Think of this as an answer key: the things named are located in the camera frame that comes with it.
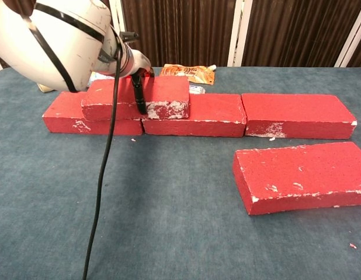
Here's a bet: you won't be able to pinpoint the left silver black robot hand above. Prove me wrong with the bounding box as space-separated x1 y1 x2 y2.
130 67 155 116

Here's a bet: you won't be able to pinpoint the white blue toothpaste tube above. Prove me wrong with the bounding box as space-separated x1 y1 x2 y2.
188 83 206 95

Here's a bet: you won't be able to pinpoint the orange spout pouch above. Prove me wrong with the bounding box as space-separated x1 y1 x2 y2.
162 63 217 86

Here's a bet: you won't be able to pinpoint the cream plastic bottle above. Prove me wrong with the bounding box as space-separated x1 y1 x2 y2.
36 83 57 93

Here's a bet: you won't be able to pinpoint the blue felt table cover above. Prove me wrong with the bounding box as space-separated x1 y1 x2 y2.
0 66 361 280

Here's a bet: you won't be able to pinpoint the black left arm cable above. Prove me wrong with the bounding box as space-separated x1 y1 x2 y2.
82 30 140 280

